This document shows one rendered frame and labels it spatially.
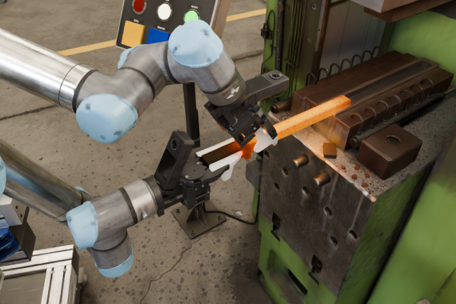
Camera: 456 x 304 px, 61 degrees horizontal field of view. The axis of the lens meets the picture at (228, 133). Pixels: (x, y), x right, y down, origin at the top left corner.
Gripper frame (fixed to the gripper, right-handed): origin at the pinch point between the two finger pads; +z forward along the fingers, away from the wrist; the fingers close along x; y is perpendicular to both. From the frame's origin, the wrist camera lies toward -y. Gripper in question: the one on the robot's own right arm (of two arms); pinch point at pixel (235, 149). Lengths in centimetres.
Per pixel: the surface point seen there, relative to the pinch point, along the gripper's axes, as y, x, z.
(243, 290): 100, -14, 17
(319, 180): 12.2, 9.4, 18.4
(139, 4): -9, -64, 8
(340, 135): 4.8, 5.6, 27.7
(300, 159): 12.1, 1.6, 19.6
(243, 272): 100, -21, 21
